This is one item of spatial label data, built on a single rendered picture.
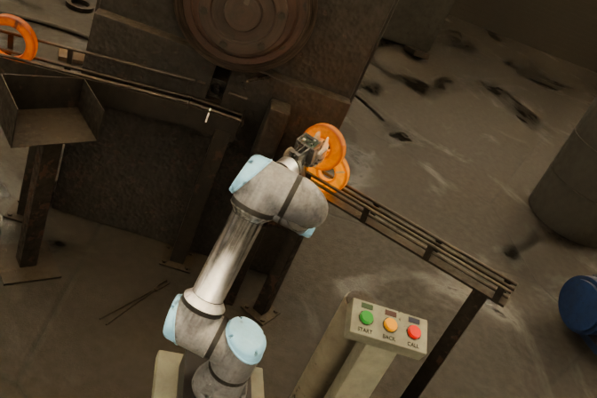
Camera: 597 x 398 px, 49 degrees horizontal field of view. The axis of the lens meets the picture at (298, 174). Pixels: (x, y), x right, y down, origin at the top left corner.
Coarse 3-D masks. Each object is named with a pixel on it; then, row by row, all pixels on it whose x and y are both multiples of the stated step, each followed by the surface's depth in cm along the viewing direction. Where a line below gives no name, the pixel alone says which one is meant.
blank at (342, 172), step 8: (328, 152) 226; (344, 160) 226; (312, 168) 231; (336, 168) 226; (344, 168) 225; (320, 176) 231; (336, 176) 227; (344, 176) 226; (336, 184) 228; (344, 184) 227
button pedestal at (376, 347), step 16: (352, 304) 191; (352, 320) 187; (384, 320) 191; (400, 320) 193; (352, 336) 187; (368, 336) 186; (384, 336) 188; (400, 336) 189; (352, 352) 199; (368, 352) 191; (384, 352) 191; (400, 352) 190; (416, 352) 189; (352, 368) 195; (368, 368) 195; (384, 368) 195; (336, 384) 204; (352, 384) 198; (368, 384) 198
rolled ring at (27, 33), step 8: (0, 16) 221; (8, 16) 222; (16, 16) 224; (0, 24) 223; (8, 24) 223; (16, 24) 222; (24, 24) 223; (24, 32) 224; (32, 32) 225; (32, 40) 225; (32, 48) 227; (16, 56) 231; (24, 56) 228; (32, 56) 228
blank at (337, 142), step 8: (312, 128) 216; (320, 128) 214; (328, 128) 213; (336, 128) 214; (312, 136) 217; (320, 136) 215; (328, 136) 214; (336, 136) 212; (336, 144) 213; (344, 144) 214; (336, 152) 214; (344, 152) 214; (328, 160) 216; (336, 160) 214; (320, 168) 218; (328, 168) 217
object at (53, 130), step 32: (0, 96) 204; (32, 96) 213; (64, 96) 219; (32, 128) 207; (64, 128) 212; (96, 128) 212; (32, 192) 222; (32, 224) 228; (0, 256) 238; (32, 256) 237
